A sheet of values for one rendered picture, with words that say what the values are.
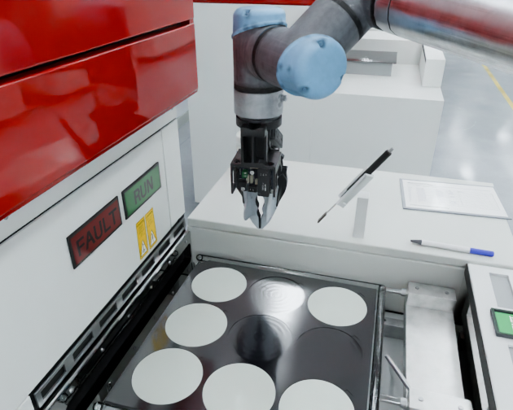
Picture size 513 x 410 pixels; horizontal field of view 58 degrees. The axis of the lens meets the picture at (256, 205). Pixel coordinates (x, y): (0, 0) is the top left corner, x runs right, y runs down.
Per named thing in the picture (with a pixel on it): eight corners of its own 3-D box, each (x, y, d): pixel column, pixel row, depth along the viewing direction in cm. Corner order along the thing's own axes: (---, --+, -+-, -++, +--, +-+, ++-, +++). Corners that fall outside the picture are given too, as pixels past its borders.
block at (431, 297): (405, 304, 82) (408, 291, 81) (405, 293, 85) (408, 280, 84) (453, 313, 80) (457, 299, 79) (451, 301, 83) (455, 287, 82)
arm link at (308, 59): (352, -1, 52) (298, -7, 60) (285, 71, 52) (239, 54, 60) (379, 51, 57) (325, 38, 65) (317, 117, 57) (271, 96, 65)
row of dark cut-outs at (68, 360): (35, 407, 56) (30, 393, 55) (182, 227, 93) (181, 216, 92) (40, 408, 56) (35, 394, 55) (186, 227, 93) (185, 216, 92)
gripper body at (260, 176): (229, 197, 73) (226, 124, 67) (241, 174, 80) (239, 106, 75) (277, 201, 72) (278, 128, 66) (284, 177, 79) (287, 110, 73)
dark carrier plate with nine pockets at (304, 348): (104, 403, 63) (103, 400, 62) (199, 261, 92) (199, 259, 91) (361, 471, 54) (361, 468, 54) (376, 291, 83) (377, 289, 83)
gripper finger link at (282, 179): (258, 205, 80) (258, 159, 75) (260, 200, 81) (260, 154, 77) (285, 207, 79) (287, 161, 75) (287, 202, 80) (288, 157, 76)
